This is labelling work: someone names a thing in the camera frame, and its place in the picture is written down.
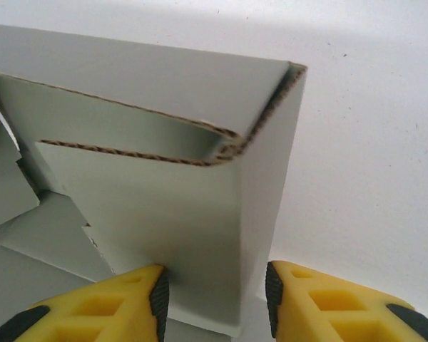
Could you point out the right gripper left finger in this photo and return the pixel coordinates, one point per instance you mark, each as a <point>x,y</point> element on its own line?
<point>121,310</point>

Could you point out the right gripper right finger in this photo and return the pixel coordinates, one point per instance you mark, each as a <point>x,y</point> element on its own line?
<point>324,313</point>

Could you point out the grey cardboard box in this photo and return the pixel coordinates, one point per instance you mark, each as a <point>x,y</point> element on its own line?
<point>164,199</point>

